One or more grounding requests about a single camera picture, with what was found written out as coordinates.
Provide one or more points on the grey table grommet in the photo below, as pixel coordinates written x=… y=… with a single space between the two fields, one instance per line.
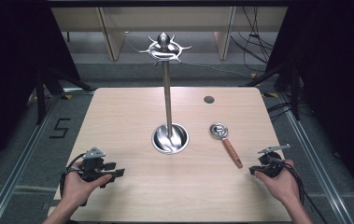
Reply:
x=209 y=99

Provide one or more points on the light wooden desk frame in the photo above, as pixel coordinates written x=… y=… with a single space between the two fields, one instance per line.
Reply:
x=115 y=31

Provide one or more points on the person's right hand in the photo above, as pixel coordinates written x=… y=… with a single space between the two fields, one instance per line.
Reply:
x=279 y=185

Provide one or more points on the aluminium floor rail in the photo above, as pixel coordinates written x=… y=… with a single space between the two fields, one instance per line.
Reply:
x=318 y=161
x=25 y=155

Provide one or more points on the black metal stand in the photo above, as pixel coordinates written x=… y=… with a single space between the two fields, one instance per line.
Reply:
x=290 y=84
x=45 y=90

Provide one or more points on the steel utensil rack stand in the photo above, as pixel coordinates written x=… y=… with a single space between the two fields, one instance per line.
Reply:
x=167 y=93

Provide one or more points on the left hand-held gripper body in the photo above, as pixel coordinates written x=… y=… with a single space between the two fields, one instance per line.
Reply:
x=92 y=165

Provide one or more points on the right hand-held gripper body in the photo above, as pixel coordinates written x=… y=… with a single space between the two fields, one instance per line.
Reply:
x=271 y=161

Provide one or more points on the person's left hand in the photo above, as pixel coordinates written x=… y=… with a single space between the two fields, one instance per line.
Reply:
x=78 y=186

